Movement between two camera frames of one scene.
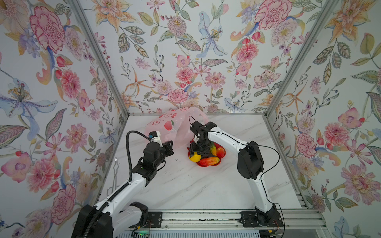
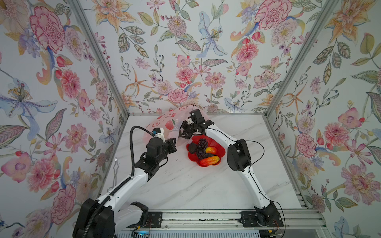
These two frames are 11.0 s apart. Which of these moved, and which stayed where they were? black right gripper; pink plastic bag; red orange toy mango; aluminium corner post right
Moved: black right gripper
Stayed: aluminium corner post right; pink plastic bag; red orange toy mango
